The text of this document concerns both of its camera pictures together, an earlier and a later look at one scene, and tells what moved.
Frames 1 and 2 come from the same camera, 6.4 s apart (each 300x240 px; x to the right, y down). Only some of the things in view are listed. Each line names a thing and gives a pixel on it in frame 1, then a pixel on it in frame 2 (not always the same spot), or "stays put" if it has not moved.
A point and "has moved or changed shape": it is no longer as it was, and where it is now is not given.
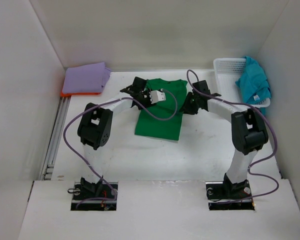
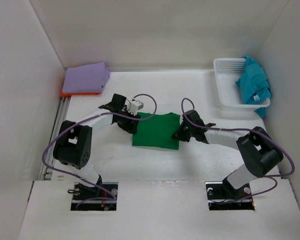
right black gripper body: x=191 y=105 -> x=185 y=133
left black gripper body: x=145 y=100 -> x=126 y=123
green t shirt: x=146 y=126 has moved or changed shape
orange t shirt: x=62 y=94 stays put
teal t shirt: x=254 y=81 stays put
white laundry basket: x=228 y=70 stays put
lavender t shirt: x=88 y=78 stays put
